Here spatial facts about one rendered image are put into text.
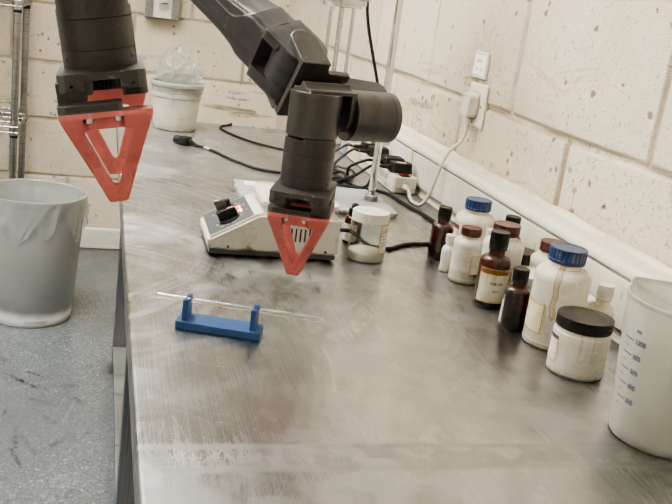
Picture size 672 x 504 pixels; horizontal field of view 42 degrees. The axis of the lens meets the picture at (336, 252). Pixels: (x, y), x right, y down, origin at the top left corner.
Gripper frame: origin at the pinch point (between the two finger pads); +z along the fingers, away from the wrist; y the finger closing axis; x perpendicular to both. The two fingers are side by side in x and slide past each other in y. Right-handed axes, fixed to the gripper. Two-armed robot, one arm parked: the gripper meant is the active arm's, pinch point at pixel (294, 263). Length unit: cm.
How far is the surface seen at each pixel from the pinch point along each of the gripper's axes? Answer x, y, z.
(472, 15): -21, 93, -30
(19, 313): 100, 160, 78
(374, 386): -10.9, -8.6, 9.6
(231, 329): 6.2, -1.4, 8.6
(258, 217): 9.1, 30.3, 2.9
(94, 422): 57, 108, 84
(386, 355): -12.0, 0.5, 9.5
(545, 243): -32.4, 26.7, -0.5
